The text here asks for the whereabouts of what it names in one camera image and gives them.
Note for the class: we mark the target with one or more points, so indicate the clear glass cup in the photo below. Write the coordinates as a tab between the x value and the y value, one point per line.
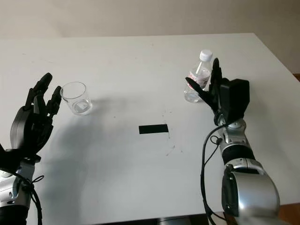
78	103

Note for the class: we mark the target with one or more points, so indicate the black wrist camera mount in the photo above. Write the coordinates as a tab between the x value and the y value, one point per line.
236	98
11	157

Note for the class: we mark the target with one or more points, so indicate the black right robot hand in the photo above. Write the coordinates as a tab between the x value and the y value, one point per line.
214	98

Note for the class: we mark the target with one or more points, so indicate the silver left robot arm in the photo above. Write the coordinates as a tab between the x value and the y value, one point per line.
9	192

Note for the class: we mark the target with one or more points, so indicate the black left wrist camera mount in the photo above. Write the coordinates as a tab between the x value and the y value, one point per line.
11	157

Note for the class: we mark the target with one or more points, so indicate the black tape strip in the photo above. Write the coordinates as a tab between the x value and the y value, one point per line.
153	129

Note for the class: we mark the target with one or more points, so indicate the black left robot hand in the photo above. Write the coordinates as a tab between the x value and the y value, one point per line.
28	124

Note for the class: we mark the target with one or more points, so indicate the clear water bottle red label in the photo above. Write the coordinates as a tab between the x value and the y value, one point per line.
201	70

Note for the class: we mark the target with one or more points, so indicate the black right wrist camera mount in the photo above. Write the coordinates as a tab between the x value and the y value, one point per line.
236	98

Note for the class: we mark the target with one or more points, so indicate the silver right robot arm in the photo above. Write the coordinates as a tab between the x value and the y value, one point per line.
253	187

